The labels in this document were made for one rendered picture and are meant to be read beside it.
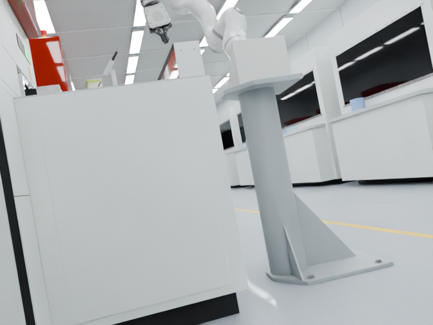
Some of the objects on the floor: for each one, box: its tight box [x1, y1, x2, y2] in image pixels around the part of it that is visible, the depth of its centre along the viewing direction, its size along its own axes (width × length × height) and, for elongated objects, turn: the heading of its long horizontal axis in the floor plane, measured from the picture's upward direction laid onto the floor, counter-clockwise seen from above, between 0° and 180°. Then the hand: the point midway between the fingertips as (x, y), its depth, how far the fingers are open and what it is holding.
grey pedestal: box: [220, 73, 394, 286], centre depth 183 cm, size 51×44×82 cm
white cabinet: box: [14, 75, 249, 325], centre depth 180 cm, size 64×96×82 cm, turn 112°
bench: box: [327, 0, 433, 183], centre depth 481 cm, size 108×180×200 cm, turn 112°
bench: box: [233, 101, 255, 187], centre depth 907 cm, size 108×180×200 cm, turn 112°
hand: (165, 38), depth 187 cm, fingers closed
